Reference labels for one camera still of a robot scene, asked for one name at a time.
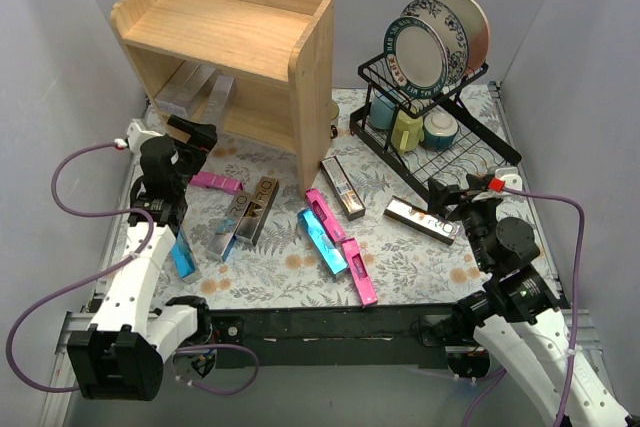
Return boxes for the silver Protefix toothpaste box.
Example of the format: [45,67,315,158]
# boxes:
[171,65,217,118]

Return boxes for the white toothpaste box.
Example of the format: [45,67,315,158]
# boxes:
[197,75,236,130]

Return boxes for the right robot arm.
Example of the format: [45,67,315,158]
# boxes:
[427,168,639,426]

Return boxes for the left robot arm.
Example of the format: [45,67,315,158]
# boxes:
[67,116,217,401]

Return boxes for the wooden two-tier shelf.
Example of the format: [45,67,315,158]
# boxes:
[110,0,334,192]

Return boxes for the yellow mug behind shelf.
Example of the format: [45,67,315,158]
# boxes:
[330,101,340,139]

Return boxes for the silver black RO toothpaste box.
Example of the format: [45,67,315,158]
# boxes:
[384,196,459,245]

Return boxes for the magenta toothpaste box far left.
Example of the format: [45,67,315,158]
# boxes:
[190,171,243,195]

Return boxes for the teal and white bowl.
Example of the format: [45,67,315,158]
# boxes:
[423,111,459,149]

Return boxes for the yellow green mug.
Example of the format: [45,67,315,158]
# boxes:
[391,110,424,155]

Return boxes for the floral table mat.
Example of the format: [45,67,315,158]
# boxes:
[153,89,485,309]

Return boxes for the brown silver RO toothpaste box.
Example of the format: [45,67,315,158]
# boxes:
[236,176,279,246]

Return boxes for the silver blue RO toothpaste box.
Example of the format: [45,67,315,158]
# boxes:
[206,190,252,262]

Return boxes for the dark striped toothpaste box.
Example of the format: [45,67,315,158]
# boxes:
[320,156,366,221]

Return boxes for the light blue mug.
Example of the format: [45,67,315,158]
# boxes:
[369,91,395,130]

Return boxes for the pink toothpaste box front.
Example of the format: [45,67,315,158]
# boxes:
[342,238,378,307]

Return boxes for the pink toothpaste box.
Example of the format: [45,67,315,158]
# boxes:
[342,238,378,307]
[305,188,346,244]

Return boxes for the cyan toothpaste box left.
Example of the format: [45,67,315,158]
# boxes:
[171,231,201,284]

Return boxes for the cyan toothpaste box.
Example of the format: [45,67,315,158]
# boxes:
[171,231,201,284]
[297,208,348,276]

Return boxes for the pink toothpaste box centre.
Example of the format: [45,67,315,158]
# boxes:
[305,188,346,244]

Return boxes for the cyan toothpaste box centre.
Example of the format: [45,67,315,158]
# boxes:
[297,208,348,276]

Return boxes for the blue floral patterned plate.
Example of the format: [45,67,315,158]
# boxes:
[401,0,469,86]

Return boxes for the green rimmed white plate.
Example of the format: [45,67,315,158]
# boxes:
[383,16,448,99]

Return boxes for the beige and pink plate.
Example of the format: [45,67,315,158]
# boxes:
[438,0,491,74]

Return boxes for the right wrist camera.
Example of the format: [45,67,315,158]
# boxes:
[488,167,523,194]

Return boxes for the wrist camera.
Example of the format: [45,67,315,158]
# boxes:
[114,119,161,155]
[488,167,523,194]

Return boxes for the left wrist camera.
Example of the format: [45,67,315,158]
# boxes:
[114,119,161,155]

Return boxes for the black wire dish rack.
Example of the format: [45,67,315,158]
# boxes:
[349,54,522,199]

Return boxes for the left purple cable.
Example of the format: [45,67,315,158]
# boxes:
[5,142,260,396]

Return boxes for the purple cable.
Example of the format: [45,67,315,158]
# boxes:
[459,186,586,427]
[5,142,260,396]

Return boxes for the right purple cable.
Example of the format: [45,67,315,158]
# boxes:
[459,186,586,427]

